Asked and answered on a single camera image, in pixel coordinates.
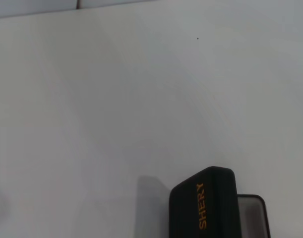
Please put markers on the black glasses case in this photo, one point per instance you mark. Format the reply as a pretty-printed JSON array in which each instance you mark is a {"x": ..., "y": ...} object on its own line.
[{"x": 191, "y": 210}]

